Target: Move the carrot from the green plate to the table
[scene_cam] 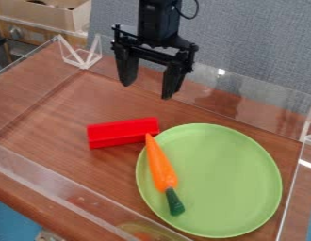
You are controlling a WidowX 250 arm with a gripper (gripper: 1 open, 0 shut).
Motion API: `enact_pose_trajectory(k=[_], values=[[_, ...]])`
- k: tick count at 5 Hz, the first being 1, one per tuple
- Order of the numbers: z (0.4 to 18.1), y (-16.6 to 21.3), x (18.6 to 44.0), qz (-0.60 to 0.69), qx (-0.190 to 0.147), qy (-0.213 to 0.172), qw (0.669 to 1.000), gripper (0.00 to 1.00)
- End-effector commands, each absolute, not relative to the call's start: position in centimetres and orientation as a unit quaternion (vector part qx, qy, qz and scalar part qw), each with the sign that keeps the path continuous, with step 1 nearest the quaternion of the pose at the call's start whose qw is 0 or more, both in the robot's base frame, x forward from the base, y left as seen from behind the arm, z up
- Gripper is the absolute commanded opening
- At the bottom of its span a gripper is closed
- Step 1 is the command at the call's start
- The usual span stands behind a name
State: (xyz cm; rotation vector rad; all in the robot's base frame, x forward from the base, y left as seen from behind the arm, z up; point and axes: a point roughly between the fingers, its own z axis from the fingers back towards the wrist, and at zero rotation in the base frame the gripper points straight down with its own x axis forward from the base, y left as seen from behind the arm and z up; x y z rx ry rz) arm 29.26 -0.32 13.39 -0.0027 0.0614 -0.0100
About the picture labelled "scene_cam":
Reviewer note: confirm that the red rectangular block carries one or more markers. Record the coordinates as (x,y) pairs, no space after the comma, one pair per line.
(121,132)

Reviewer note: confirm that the orange toy carrot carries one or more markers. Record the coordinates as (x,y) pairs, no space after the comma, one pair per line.
(162,175)

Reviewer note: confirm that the clear acrylic corner bracket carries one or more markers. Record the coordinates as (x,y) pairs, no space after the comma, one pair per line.
(78,57)

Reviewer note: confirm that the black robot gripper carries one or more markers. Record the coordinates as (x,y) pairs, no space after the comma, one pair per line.
(154,41)

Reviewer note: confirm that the green round plate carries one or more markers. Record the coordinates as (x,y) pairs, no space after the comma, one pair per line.
(229,183)

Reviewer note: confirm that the clear acrylic enclosure walls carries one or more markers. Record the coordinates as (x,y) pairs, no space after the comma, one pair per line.
(78,191)

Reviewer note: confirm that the wooden box on shelf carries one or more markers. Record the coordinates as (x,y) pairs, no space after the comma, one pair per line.
(59,14)

